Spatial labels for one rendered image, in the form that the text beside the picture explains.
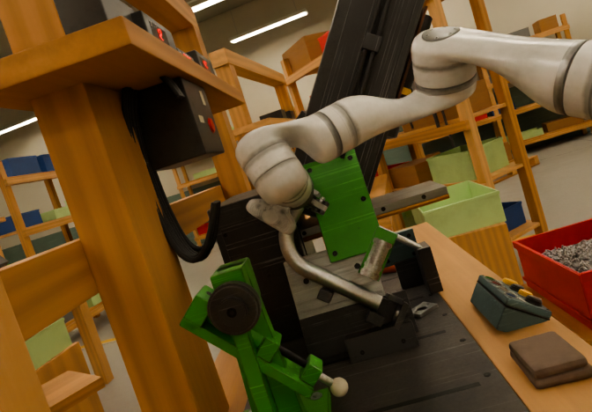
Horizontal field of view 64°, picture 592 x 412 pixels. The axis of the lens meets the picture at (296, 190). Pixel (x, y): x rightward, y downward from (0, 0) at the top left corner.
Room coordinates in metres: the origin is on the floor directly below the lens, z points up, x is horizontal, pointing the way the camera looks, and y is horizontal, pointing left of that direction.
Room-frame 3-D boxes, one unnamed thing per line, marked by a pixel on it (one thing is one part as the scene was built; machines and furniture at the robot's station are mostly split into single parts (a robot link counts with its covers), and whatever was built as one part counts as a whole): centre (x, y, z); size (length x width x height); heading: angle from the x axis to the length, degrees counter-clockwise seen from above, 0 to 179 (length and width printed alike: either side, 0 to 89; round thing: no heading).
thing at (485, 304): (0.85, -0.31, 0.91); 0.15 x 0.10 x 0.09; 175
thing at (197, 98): (0.97, 0.19, 1.42); 0.17 x 0.12 x 0.15; 175
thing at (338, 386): (0.69, 0.04, 0.96); 0.06 x 0.03 x 0.06; 85
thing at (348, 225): (0.99, -0.08, 1.17); 0.13 x 0.12 x 0.20; 175
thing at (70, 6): (0.80, 0.22, 1.59); 0.15 x 0.07 x 0.07; 175
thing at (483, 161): (4.36, -0.95, 1.19); 2.30 x 0.55 x 2.39; 27
